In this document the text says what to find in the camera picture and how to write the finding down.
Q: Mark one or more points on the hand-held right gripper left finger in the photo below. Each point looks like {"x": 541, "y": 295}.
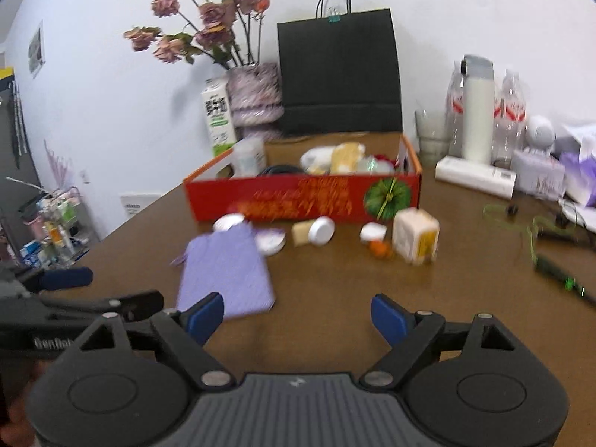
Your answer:
{"x": 205, "y": 314}

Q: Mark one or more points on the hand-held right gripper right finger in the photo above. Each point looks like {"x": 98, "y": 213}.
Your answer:
{"x": 389, "y": 319}

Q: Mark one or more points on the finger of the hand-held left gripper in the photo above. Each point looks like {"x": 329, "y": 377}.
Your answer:
{"x": 135, "y": 301}
{"x": 65, "y": 278}

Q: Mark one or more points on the purple knit pouch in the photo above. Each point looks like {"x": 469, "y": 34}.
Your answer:
{"x": 223, "y": 270}

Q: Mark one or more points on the small orange trinket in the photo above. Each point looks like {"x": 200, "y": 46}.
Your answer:
{"x": 379, "y": 248}

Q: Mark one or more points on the small white rounded case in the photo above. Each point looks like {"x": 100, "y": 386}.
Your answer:
{"x": 372, "y": 233}

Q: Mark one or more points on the red cardboard box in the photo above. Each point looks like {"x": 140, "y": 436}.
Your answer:
{"x": 279, "y": 200}

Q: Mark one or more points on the translucent cotton swab container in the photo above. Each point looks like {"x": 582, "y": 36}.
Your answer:
{"x": 249, "y": 156}

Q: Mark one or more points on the brown wooden desktop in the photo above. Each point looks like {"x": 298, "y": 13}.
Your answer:
{"x": 326, "y": 279}

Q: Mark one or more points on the cream square bottle yellow label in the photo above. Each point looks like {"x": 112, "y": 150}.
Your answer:
{"x": 414, "y": 237}

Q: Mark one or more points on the white round tin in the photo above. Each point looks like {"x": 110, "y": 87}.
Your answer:
{"x": 228, "y": 222}

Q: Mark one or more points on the white round lid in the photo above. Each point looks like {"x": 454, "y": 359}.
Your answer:
{"x": 271, "y": 242}

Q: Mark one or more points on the yellow jar white cap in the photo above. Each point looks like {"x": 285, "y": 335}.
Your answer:
{"x": 314, "y": 232}

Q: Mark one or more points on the crumpled clear plastic bag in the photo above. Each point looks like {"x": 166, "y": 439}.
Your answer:
{"x": 375, "y": 166}

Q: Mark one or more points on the navy blue zip case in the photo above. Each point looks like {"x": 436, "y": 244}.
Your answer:
{"x": 279, "y": 170}

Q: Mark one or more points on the white rectangular power bank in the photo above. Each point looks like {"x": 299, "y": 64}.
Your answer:
{"x": 475, "y": 177}

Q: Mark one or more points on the yellow white plush toy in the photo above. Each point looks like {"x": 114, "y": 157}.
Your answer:
{"x": 344, "y": 158}

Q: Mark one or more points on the green neckband earphones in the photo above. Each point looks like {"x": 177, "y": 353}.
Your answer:
{"x": 554, "y": 267}

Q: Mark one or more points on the clear glass cup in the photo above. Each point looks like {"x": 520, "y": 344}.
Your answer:
{"x": 430, "y": 137}

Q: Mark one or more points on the green white milk carton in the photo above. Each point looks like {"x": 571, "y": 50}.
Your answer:
{"x": 219, "y": 121}

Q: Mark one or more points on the pale patterned tissue box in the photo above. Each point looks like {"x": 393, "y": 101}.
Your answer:
{"x": 538, "y": 172}

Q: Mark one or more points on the clear water bottle red label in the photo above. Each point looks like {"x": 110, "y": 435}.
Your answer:
{"x": 454, "y": 116}
{"x": 508, "y": 121}

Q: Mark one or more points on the white thermos bottle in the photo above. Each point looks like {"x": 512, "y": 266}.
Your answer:
{"x": 476, "y": 111}

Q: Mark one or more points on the purple marbled vase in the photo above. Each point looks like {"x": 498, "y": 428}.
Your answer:
{"x": 256, "y": 93}

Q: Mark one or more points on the purple plastic bag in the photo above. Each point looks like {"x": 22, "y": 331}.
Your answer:
{"x": 579, "y": 177}

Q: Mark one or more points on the white round speaker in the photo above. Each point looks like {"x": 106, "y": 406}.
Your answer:
{"x": 540, "y": 131}

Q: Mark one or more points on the black paper bag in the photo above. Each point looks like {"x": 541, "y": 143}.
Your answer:
{"x": 340, "y": 79}

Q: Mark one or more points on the dried pink roses bouquet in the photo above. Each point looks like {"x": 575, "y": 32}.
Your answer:
{"x": 212, "y": 11}

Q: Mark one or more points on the green binder clip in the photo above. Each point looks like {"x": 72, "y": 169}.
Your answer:
{"x": 334, "y": 19}

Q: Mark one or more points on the white wall socket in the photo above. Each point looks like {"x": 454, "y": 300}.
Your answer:
{"x": 84, "y": 177}

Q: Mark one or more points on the wall notice paper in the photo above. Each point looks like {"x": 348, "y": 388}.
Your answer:
{"x": 36, "y": 49}

